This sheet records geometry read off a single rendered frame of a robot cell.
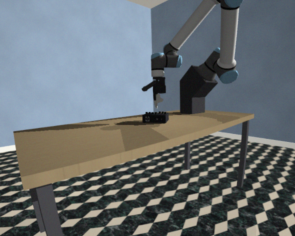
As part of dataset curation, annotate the black lighting desk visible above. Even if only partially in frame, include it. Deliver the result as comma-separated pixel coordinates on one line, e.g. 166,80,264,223
142,111,169,124

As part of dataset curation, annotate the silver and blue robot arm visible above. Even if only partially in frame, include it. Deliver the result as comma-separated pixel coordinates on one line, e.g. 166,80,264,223
151,0,243,84

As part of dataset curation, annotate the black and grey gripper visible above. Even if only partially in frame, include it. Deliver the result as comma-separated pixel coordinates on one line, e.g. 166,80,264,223
153,76,166,109

